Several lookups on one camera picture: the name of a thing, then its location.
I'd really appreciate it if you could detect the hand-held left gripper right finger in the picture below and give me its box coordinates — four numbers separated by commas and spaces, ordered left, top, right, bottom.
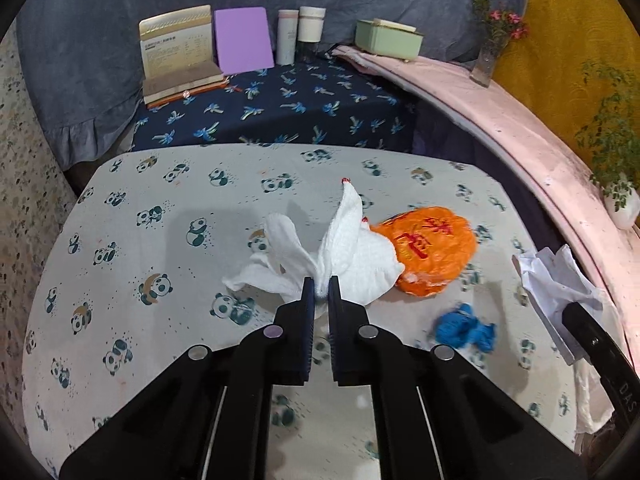
327, 275, 586, 480

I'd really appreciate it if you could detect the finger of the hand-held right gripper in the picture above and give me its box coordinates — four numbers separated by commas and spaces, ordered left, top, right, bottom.
561, 301, 640, 413

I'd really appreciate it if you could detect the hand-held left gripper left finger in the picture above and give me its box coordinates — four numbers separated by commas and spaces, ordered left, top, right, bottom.
60, 277, 318, 480

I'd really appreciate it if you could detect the white paper towel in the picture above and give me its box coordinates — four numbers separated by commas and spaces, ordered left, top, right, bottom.
222, 178, 403, 306

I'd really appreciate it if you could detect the white paper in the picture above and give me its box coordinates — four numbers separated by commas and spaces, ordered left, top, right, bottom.
511, 245, 606, 366

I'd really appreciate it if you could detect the small orange plastic bag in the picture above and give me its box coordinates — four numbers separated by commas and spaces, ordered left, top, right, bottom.
372, 206, 478, 299

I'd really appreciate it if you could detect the blue crumpled wrapper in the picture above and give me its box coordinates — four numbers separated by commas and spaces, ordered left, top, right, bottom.
434, 302, 497, 353

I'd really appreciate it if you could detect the potted plant in white pot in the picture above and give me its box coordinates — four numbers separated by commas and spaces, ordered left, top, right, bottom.
575, 60, 640, 231

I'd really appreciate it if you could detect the panda print tablecloth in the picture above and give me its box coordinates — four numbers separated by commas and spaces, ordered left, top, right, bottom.
22, 144, 601, 480

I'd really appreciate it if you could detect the navy leaf print cloth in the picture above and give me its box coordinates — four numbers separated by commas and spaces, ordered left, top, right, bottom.
130, 55, 418, 153

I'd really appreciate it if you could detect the pink cloth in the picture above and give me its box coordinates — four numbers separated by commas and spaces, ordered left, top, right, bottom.
332, 45, 640, 341

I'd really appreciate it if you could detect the brown notebook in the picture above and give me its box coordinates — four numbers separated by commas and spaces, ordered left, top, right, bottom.
142, 62, 231, 108

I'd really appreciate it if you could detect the white bottle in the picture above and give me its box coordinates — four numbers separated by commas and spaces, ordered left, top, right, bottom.
276, 9, 300, 66

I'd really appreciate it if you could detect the green tissue box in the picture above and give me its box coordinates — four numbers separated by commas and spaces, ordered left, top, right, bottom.
355, 18, 425, 63

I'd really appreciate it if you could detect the purple notebook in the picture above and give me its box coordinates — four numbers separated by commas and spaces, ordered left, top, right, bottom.
214, 7, 276, 76

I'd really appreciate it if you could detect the white lidded jar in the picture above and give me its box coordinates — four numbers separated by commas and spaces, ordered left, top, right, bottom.
298, 6, 326, 63

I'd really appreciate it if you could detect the glass vase with flowers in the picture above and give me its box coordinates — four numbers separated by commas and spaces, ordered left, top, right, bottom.
470, 0, 528, 88

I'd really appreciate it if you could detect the beige open book box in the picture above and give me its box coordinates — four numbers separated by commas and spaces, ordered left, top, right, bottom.
139, 5, 213, 81

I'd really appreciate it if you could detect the yellow cloth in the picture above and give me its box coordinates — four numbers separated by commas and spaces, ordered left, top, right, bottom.
492, 0, 640, 171

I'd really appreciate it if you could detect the blue-grey cloth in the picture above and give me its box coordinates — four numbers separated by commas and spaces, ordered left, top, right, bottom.
17, 0, 533, 168

